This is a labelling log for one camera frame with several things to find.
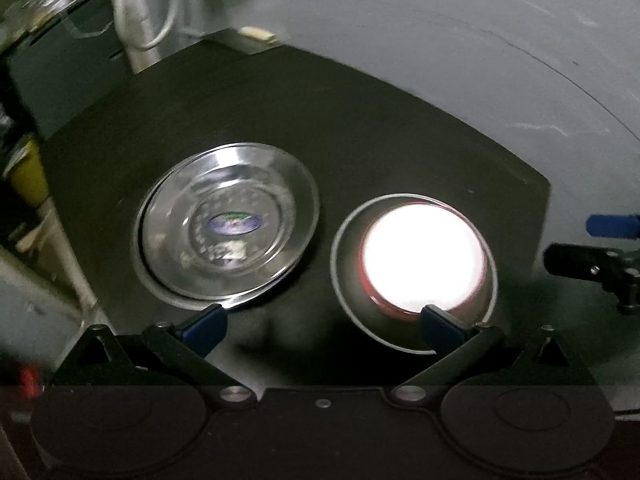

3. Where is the short white tube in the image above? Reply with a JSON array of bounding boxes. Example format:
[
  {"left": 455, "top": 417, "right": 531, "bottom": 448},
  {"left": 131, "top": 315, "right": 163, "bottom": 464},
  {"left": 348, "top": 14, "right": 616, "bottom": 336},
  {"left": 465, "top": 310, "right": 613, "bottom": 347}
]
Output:
[{"left": 239, "top": 26, "right": 276, "bottom": 44}]

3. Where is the white hose loop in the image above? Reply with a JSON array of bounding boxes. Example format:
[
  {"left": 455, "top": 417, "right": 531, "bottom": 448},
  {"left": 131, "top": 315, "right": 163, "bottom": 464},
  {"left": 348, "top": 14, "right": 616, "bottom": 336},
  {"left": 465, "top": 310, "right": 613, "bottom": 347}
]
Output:
[{"left": 114, "top": 0, "right": 177, "bottom": 52}]

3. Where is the red bowl with white inside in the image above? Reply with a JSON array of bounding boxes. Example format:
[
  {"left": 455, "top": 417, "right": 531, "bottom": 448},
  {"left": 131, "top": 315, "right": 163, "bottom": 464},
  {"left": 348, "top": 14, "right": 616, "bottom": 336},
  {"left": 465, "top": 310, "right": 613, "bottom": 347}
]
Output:
[{"left": 358, "top": 202, "right": 489, "bottom": 322}]

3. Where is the grey cabinet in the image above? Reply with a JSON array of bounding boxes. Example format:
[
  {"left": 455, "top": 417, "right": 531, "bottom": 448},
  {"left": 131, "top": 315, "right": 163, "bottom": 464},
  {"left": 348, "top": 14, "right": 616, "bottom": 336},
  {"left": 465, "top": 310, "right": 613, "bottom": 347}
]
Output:
[{"left": 9, "top": 0, "right": 132, "bottom": 137}]

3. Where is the yellow bin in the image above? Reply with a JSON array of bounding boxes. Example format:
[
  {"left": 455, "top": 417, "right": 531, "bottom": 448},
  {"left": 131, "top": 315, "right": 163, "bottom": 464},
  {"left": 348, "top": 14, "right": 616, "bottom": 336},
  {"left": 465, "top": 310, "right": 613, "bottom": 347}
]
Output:
[{"left": 4, "top": 139, "right": 50, "bottom": 207}]

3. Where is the grey metal sheet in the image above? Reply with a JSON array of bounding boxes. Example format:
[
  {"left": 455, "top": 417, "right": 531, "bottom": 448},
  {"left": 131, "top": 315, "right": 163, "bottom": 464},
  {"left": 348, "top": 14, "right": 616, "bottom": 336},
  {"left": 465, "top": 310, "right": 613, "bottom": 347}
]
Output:
[{"left": 197, "top": 27, "right": 283, "bottom": 57}]

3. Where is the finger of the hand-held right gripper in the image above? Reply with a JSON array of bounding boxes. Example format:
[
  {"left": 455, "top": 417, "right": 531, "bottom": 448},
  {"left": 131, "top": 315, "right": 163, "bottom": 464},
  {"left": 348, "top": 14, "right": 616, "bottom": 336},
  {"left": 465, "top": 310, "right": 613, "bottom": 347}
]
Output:
[
  {"left": 586, "top": 213, "right": 640, "bottom": 241},
  {"left": 543, "top": 242, "right": 640, "bottom": 315}
]

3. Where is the plain steel plate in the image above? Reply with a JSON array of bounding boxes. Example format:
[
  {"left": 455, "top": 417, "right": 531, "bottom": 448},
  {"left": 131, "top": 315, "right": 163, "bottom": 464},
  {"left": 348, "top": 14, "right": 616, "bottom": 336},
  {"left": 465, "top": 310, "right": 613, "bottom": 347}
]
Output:
[{"left": 131, "top": 200, "right": 251, "bottom": 312}]

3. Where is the steel plate with blue sticker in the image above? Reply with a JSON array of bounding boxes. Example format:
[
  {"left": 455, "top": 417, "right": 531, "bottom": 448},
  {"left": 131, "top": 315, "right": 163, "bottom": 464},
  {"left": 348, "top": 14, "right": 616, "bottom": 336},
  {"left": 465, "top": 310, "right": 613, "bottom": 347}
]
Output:
[{"left": 139, "top": 142, "right": 321, "bottom": 301}]

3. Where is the steel bowl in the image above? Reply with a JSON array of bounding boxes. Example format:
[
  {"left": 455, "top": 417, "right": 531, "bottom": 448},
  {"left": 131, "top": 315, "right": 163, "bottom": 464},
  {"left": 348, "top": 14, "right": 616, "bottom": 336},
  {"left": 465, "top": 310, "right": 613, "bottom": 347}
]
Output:
[{"left": 330, "top": 193, "right": 500, "bottom": 356}]

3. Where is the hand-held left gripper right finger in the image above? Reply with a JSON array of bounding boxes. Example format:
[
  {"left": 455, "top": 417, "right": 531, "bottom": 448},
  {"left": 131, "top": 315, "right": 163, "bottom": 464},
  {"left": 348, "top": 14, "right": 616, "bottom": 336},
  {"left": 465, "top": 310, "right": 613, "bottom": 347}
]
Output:
[{"left": 390, "top": 304, "right": 598, "bottom": 406}]

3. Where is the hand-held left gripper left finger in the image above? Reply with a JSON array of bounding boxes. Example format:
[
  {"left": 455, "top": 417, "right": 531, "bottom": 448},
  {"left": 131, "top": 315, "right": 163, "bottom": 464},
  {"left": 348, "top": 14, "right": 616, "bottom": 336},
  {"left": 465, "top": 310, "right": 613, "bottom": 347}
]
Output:
[{"left": 50, "top": 302, "right": 258, "bottom": 406}]

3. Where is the small red object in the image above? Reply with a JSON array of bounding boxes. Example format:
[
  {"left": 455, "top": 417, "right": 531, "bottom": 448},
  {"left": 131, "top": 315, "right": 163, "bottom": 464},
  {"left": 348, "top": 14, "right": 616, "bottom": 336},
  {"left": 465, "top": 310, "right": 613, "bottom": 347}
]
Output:
[{"left": 19, "top": 366, "right": 42, "bottom": 397}]

